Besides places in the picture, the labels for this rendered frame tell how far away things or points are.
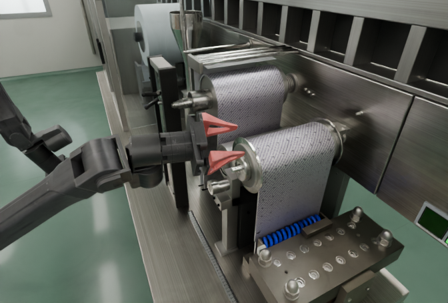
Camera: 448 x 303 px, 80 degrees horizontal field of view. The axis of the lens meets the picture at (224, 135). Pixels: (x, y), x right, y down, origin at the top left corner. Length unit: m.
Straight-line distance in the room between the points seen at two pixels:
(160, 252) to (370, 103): 0.76
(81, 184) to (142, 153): 0.10
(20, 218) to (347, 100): 0.79
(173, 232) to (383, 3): 0.89
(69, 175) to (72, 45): 5.63
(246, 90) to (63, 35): 5.42
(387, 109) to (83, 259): 2.01
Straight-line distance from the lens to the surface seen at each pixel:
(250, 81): 0.83
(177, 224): 1.03
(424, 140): 0.74
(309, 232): 0.84
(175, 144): 0.48
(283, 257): 0.79
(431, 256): 2.48
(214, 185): 0.72
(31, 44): 6.14
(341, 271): 0.81
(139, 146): 0.48
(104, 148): 0.48
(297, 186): 0.76
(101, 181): 0.47
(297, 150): 0.70
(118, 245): 2.21
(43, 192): 0.53
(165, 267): 0.93
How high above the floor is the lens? 1.67
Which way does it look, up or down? 31 degrees down
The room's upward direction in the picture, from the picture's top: straight up
